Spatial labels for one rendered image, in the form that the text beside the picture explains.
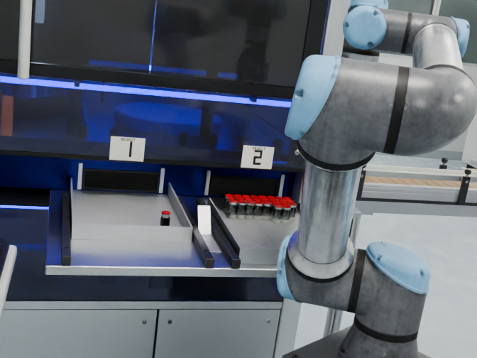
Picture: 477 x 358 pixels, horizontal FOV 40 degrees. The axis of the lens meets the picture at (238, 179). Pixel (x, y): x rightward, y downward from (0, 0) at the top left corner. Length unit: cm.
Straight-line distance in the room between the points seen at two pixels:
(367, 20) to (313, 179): 36
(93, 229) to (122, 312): 44
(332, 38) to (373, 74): 89
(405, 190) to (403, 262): 90
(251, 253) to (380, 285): 34
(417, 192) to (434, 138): 122
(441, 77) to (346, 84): 12
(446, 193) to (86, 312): 113
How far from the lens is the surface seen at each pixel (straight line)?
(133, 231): 145
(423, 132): 85
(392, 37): 123
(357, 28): 121
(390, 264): 115
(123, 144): 165
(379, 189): 202
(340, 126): 85
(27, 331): 184
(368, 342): 122
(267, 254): 140
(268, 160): 174
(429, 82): 86
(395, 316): 119
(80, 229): 144
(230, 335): 192
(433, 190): 211
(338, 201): 99
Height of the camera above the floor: 142
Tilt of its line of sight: 15 degrees down
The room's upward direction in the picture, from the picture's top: 8 degrees clockwise
